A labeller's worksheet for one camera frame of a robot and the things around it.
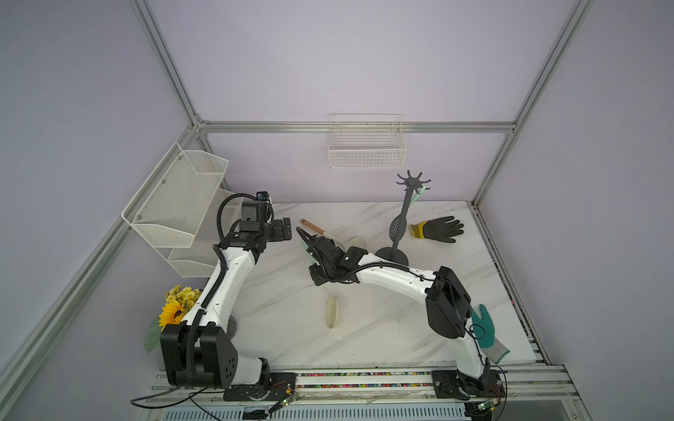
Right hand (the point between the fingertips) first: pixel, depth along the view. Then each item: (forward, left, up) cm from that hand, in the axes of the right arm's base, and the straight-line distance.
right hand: (320, 273), depth 88 cm
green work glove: (-18, -52, -8) cm, 56 cm away
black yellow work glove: (+26, -49, -10) cm, 57 cm away
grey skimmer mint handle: (+16, -28, +6) cm, 33 cm away
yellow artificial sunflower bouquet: (-17, +33, +17) cm, 41 cm away
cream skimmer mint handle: (-6, -3, -13) cm, 15 cm away
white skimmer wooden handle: (+18, -12, -6) cm, 23 cm away
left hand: (+9, +15, +13) cm, 22 cm away
